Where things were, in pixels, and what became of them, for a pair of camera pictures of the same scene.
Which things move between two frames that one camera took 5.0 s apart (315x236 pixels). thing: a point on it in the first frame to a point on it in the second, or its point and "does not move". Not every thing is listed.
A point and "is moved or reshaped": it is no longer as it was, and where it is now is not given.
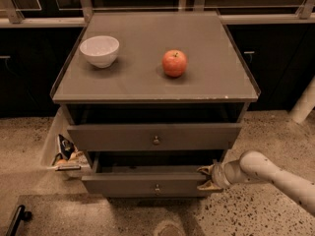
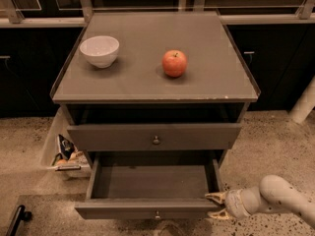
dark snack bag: (67, 147) does not move
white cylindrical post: (304, 104) does not move
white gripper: (218, 176) to (233, 203)
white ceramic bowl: (100, 50) does not move
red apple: (174, 63) does not move
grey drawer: (144, 182) is moved or reshaped
